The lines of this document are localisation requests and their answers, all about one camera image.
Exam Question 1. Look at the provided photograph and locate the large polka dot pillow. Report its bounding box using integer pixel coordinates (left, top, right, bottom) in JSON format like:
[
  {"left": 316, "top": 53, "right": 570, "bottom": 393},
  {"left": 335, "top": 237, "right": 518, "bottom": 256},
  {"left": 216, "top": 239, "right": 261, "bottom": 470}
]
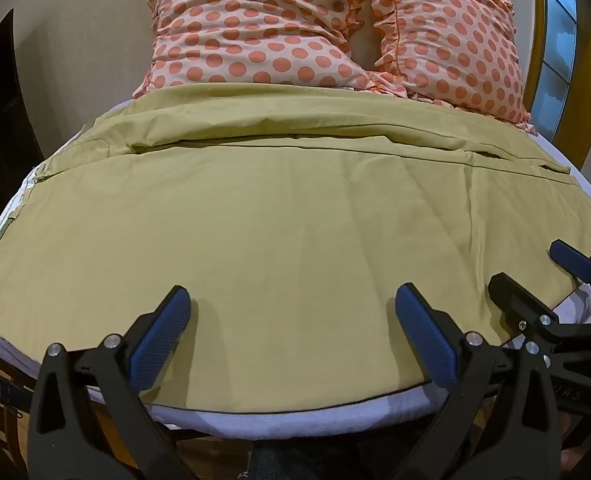
[{"left": 131, "top": 0, "right": 409, "bottom": 100}]

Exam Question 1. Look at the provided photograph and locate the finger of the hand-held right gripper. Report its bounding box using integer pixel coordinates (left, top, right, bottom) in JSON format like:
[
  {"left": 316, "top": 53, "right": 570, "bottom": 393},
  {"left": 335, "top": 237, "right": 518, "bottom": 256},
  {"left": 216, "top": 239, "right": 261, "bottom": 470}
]
[
  {"left": 549, "top": 239, "right": 591, "bottom": 287},
  {"left": 487, "top": 272, "right": 560, "bottom": 333}
]

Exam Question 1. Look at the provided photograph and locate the small polka dot pillow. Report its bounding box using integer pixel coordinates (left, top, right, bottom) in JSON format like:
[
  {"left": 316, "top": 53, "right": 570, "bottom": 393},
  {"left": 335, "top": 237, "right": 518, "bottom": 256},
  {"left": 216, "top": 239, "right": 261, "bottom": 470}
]
[{"left": 368, "top": 0, "right": 535, "bottom": 133}]

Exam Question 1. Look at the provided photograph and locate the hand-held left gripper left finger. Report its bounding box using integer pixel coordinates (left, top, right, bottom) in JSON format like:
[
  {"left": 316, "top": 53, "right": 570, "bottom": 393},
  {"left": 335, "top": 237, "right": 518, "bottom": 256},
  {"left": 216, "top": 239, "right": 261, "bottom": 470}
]
[{"left": 29, "top": 285, "right": 197, "bottom": 480}]

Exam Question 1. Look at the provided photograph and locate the wooden framed window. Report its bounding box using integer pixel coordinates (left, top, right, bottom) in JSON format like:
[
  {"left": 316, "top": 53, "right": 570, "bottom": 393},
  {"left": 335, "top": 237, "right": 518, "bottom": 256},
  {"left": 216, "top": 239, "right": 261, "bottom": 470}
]
[{"left": 525, "top": 0, "right": 591, "bottom": 172}]

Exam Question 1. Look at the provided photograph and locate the white mattress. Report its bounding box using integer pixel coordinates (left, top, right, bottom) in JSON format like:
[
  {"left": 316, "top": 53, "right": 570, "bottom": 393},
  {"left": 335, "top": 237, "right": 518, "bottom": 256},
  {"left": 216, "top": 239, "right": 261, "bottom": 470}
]
[{"left": 0, "top": 99, "right": 591, "bottom": 443}]

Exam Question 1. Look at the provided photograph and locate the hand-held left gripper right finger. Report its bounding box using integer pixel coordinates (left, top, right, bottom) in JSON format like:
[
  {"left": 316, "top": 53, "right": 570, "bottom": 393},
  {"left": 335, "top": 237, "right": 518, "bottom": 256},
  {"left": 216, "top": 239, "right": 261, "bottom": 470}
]
[{"left": 394, "top": 282, "right": 573, "bottom": 480}]

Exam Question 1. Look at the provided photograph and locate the dark television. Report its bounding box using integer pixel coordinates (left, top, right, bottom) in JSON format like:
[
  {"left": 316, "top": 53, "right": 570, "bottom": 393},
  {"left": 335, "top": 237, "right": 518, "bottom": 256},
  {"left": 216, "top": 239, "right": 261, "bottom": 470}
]
[{"left": 0, "top": 7, "right": 45, "bottom": 223}]

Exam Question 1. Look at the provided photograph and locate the yellow bed sheet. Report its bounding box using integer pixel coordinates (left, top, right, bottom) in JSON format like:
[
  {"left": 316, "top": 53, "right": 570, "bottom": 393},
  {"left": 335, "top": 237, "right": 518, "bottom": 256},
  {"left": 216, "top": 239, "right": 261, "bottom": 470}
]
[{"left": 0, "top": 82, "right": 591, "bottom": 413}]

